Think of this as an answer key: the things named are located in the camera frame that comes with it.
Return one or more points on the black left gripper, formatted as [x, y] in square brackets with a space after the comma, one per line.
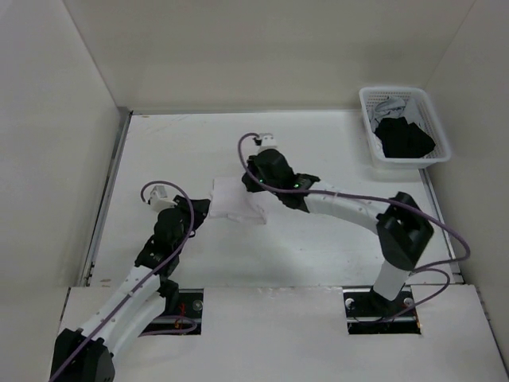
[201, 208]

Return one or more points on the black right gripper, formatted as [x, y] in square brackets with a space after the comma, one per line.
[250, 185]

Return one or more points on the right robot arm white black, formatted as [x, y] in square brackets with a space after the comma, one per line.
[402, 231]

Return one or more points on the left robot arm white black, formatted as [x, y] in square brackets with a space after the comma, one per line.
[91, 352]

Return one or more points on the black tank top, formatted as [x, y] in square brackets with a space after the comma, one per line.
[401, 139]

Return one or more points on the grey white tank top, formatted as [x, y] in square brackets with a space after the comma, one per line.
[395, 108]

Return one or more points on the white plastic mesh basket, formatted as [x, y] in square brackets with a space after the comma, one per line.
[370, 96]

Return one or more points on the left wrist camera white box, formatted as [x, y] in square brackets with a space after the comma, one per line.
[159, 199]

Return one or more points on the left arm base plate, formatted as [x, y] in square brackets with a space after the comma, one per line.
[182, 317]

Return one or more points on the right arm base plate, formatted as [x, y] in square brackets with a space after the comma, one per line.
[367, 314]

